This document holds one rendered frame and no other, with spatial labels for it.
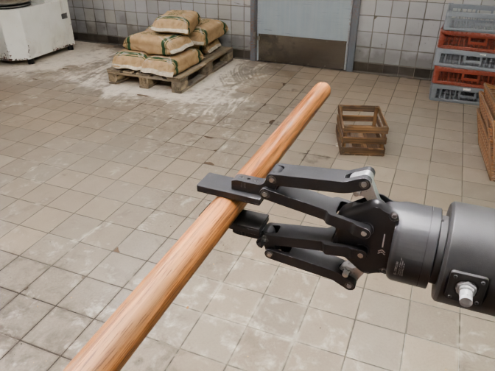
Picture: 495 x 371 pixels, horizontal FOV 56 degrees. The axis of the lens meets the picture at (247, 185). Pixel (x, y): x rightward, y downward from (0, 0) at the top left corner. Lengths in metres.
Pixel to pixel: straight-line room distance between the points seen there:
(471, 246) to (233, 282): 1.81
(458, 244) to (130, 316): 0.26
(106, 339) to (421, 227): 0.27
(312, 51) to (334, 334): 3.69
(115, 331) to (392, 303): 1.88
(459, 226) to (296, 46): 4.85
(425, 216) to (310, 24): 4.75
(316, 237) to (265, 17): 4.86
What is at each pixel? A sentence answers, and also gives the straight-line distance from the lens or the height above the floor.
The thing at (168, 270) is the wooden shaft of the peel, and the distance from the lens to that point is 0.39.
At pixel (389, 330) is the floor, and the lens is 2.05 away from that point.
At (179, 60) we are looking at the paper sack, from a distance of 4.46.
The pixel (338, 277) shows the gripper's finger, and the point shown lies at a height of 1.14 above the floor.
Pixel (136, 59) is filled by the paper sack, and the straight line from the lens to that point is 4.63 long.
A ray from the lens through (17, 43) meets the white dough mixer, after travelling 5.70.
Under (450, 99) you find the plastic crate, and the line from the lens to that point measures 4.52.
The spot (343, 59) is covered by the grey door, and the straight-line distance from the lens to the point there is 5.13.
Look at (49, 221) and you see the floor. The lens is 2.76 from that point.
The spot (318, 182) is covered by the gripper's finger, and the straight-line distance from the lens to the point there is 0.43.
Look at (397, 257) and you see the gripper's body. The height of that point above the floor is 1.20.
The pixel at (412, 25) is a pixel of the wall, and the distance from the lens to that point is 5.00.
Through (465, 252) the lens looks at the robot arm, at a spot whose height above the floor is 1.22.
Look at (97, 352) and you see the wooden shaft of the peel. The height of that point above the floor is 1.21.
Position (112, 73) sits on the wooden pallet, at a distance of 4.79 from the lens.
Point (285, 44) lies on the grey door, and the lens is 5.26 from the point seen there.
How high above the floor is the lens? 1.46
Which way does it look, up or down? 31 degrees down
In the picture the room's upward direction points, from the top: straight up
